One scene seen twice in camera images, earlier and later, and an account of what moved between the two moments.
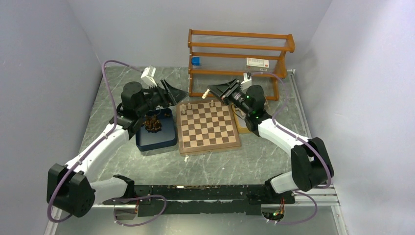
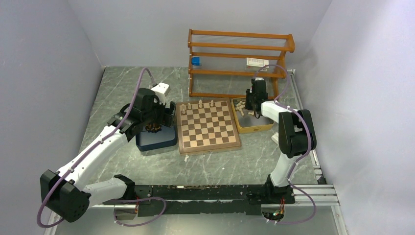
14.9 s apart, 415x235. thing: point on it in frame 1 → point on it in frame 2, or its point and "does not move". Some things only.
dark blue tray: x=158 y=129 does not move
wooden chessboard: x=206 y=125 does not move
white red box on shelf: x=257 y=64 does not move
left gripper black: x=173 y=94 → x=167 y=119
